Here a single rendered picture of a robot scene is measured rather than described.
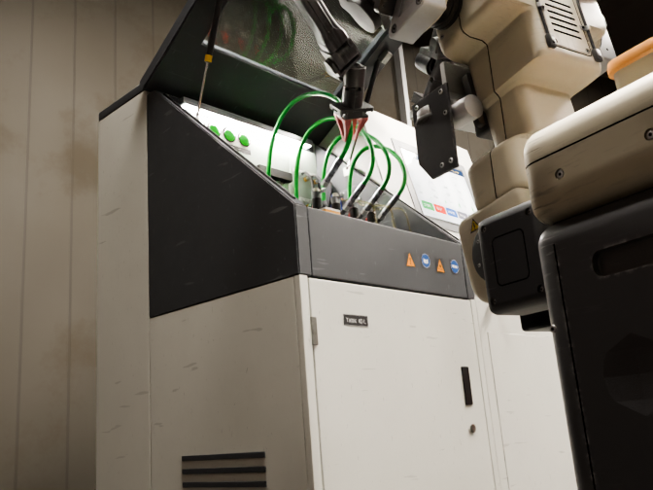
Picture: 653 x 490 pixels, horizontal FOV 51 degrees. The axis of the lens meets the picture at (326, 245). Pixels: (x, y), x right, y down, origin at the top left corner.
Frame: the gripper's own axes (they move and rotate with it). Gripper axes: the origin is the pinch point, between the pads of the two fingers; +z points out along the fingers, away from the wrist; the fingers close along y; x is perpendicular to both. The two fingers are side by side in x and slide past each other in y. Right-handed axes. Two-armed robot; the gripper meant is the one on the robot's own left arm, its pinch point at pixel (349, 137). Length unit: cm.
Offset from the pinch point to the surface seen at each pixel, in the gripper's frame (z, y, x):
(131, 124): 7, 49, -45
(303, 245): 7.8, 31.0, 37.5
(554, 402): 78, -57, 44
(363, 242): 13.9, 11.9, 31.6
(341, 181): 29.1, -17.4, -32.4
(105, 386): 69, 70, -5
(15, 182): 71, 78, -163
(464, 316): 42, -21, 35
